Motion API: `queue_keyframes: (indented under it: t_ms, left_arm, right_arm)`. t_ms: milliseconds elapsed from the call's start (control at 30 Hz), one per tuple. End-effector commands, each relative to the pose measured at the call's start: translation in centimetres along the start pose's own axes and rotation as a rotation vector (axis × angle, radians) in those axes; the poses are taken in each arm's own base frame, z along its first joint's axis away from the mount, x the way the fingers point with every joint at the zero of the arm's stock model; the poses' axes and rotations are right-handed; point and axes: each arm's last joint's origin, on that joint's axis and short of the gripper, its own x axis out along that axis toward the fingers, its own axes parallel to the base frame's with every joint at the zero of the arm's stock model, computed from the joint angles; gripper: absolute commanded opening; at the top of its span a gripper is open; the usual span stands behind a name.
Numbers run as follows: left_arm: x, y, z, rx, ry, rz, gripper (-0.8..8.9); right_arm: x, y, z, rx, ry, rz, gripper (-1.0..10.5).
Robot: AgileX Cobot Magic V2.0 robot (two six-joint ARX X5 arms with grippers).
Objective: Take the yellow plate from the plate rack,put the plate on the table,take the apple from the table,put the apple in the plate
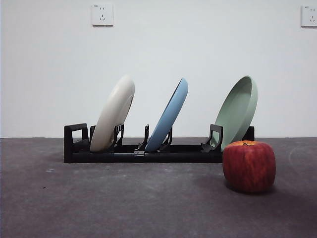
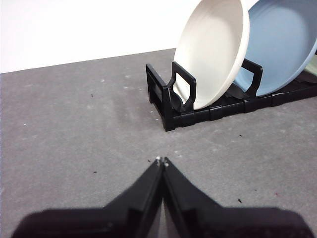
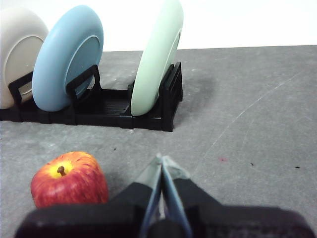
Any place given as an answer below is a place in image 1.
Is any cream yellow plate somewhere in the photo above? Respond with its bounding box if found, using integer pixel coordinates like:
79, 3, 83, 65
90, 75, 136, 152

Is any red apple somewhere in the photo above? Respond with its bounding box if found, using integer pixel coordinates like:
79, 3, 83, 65
222, 140, 277, 194

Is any blue plate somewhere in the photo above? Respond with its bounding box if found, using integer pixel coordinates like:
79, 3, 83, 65
145, 78, 189, 153

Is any black plate rack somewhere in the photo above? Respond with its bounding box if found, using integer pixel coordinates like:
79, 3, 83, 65
63, 123, 255, 164

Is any green plate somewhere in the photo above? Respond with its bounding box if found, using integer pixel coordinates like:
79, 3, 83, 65
214, 75, 259, 152

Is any white wall socket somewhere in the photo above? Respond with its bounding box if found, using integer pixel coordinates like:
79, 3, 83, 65
301, 5, 317, 28
92, 3, 114, 27

